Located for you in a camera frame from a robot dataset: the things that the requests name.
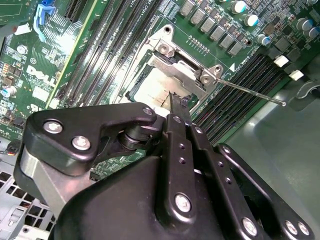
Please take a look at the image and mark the wire locking lever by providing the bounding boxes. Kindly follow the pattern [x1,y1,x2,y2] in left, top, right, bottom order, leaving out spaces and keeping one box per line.
[213,77,288,107]
[111,26,154,103]

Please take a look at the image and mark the silver CPU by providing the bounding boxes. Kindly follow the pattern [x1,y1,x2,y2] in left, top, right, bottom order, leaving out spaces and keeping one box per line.
[124,66,177,110]

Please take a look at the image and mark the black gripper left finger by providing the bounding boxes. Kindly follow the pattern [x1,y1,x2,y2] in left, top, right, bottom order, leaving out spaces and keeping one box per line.
[13,91,199,229]

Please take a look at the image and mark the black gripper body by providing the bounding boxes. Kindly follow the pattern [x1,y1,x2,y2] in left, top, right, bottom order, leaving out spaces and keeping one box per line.
[53,154,245,240]

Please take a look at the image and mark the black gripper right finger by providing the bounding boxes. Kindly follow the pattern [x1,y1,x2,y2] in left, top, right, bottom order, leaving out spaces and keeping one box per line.
[176,96,316,240]

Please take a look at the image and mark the metal socket cover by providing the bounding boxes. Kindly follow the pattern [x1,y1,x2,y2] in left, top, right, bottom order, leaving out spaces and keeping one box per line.
[126,53,210,110]

